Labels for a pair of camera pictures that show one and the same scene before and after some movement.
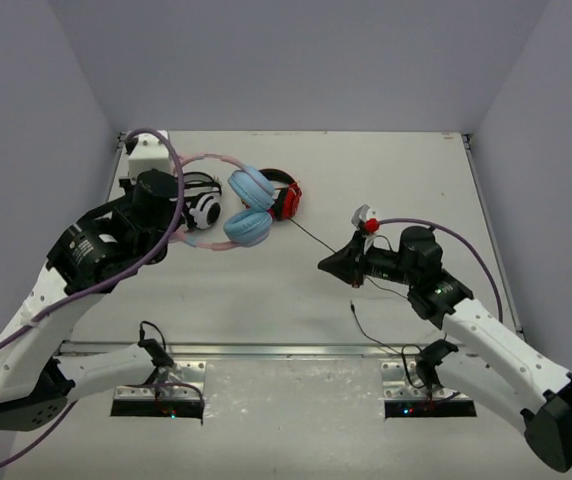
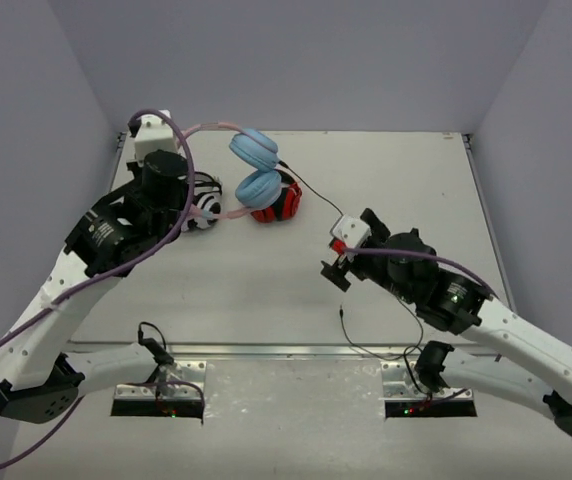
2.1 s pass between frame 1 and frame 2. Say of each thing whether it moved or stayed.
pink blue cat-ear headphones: moved
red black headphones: stayed
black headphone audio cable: moved
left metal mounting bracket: stayed
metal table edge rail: stayed
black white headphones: stayed
